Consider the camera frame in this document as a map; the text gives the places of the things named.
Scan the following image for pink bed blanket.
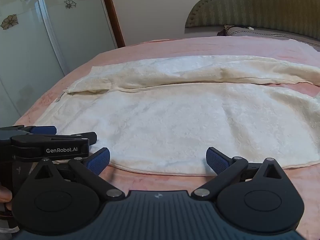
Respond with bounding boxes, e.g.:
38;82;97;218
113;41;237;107
12;35;320;240

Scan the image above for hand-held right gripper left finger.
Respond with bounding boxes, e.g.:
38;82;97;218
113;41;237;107
32;147;126;202

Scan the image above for flower print glass wardrobe doors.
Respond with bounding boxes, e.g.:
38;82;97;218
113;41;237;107
0;0;118;131

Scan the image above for wooden wardrobe frame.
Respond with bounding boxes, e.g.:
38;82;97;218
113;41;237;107
98;0;126;48

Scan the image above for person's left hand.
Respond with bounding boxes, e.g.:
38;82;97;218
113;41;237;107
0;184;13;211

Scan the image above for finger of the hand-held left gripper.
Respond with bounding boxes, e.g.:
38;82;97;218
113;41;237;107
50;131;98;146
24;126;57;135

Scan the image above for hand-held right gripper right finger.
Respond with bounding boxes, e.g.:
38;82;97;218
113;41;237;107
191;147;288;202

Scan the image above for white fleece pants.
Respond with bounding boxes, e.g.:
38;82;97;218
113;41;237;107
37;54;320;176

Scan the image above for green padded headboard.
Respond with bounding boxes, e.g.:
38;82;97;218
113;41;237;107
184;0;320;42

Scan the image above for grey pillow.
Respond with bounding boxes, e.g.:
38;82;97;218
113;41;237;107
217;24;320;47

